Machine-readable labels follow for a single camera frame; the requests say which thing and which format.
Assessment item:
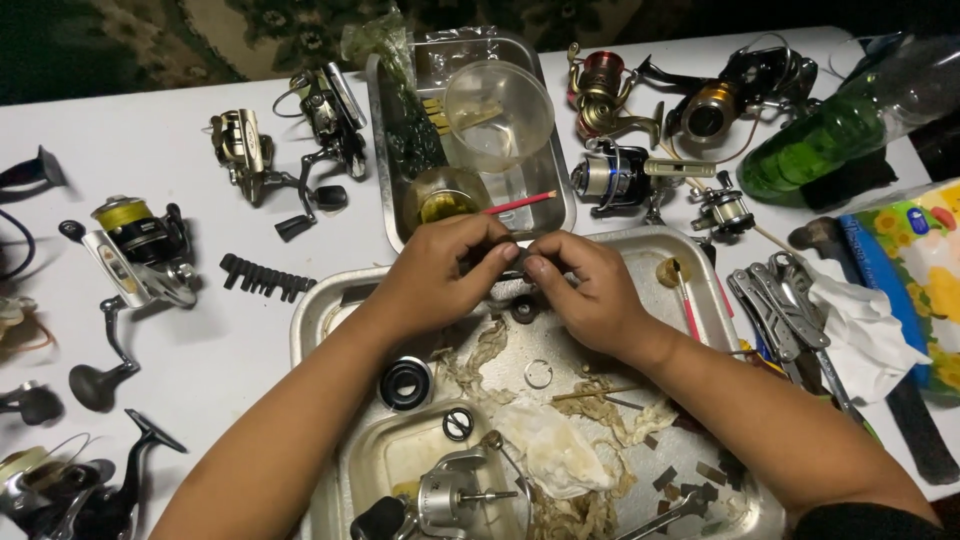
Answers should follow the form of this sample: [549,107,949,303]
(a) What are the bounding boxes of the person's black sleeve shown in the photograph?
[793,501,955,540]

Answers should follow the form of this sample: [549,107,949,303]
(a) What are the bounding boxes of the yellow strips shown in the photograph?
[420,96,449,138]

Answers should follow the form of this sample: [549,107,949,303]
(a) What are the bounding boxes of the steel multi-tool pliers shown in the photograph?
[726,250,832,364]

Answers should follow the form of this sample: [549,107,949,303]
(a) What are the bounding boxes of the flowered tissue packet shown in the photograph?
[837,178,960,400]

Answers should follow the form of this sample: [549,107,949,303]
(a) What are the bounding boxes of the spinning reel with yellow line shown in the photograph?
[58,194,202,414]

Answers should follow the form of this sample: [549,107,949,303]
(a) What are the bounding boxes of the person's right hand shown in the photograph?
[522,230,667,363]

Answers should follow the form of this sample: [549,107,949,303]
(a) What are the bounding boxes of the green screwdriver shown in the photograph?
[814,347,885,445]

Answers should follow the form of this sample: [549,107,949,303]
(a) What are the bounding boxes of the thin metal ring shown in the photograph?
[522,358,555,390]

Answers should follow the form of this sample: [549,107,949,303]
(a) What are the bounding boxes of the red pencil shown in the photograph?
[482,189,558,217]

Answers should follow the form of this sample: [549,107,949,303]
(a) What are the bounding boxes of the green plastic bottle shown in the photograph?
[736,32,960,209]

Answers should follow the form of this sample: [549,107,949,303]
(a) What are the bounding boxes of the black bit holder strip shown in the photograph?
[219,252,318,304]

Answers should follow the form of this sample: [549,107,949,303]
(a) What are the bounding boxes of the pink brush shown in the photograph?
[670,258,704,345]

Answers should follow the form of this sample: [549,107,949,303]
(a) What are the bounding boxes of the silver reel body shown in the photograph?
[349,430,535,540]

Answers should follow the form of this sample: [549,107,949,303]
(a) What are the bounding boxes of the black and gold spinning reel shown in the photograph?
[636,32,820,145]

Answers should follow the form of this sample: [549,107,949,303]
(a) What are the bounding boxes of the white tissue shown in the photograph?
[804,257,933,405]

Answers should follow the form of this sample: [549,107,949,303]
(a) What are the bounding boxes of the person's left hand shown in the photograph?
[371,213,521,344]

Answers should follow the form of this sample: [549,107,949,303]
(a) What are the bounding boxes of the dark grey spinning reel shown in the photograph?
[271,60,370,183]

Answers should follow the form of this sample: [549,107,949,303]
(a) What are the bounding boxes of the black reel foot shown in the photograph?
[0,145,69,205]

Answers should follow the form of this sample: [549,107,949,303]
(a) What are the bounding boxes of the black knob handle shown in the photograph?
[0,380,66,428]

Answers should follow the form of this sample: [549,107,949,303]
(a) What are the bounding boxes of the stained tissue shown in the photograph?
[490,403,618,501]

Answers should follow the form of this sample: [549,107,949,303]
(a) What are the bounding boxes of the long wooden stick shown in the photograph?
[658,141,805,258]

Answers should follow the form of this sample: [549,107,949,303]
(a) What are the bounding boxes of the red and gold spinning reel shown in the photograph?
[565,42,666,149]

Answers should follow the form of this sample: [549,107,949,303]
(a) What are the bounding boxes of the tangled line bundle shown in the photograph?
[0,295,59,363]

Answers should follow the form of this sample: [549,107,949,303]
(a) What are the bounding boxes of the deep steel tray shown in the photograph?
[365,32,578,254]

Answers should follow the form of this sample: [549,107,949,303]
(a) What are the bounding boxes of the dirty rag strips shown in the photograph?
[433,316,513,400]

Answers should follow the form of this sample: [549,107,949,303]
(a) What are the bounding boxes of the black cable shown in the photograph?
[0,208,38,283]

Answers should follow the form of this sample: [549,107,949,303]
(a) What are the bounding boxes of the small baitcasting reel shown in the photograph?
[688,170,757,243]

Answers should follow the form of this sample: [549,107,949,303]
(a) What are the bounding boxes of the small dark reel part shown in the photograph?
[480,238,560,285]

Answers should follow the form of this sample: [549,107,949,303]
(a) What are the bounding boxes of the black spinning reel with line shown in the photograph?
[0,408,189,540]

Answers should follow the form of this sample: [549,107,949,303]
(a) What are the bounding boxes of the large steel tray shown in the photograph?
[290,225,786,540]

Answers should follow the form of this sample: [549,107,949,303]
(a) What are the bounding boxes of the glass jar with yellow liquid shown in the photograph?
[402,165,494,235]

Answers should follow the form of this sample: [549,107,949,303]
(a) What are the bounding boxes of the black ring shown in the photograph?
[441,406,476,443]

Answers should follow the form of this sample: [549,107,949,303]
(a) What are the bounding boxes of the short wooden stick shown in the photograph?
[550,384,640,403]

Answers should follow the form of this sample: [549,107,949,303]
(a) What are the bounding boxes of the blue and silver spinning reel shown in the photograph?
[569,138,718,224]

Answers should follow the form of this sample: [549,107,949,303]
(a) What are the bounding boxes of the small yellow grease pot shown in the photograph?
[655,256,693,291]

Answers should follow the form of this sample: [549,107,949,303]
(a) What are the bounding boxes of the clear plastic wrapper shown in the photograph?
[417,25,501,67]

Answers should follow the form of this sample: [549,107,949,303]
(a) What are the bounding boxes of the black reel spool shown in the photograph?
[376,355,437,413]

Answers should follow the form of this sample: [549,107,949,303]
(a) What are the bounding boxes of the small steel tray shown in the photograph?
[336,408,535,540]

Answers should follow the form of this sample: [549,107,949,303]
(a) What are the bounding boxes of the steel wrench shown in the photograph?
[610,490,711,540]

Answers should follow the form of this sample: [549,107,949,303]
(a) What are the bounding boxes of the green plastic bag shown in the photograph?
[339,6,453,183]

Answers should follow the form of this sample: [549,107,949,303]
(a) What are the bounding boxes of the clear plastic bowl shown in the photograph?
[443,59,557,175]

